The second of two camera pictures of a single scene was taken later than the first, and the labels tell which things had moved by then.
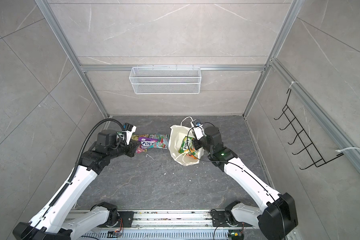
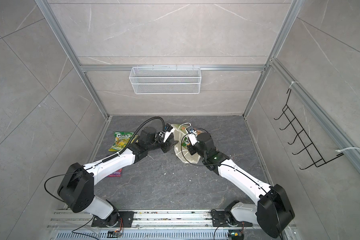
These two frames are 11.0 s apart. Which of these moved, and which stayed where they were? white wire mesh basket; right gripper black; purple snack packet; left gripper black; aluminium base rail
Moved: right gripper black; left gripper black; purple snack packet
Stayed: aluminium base rail; white wire mesh basket
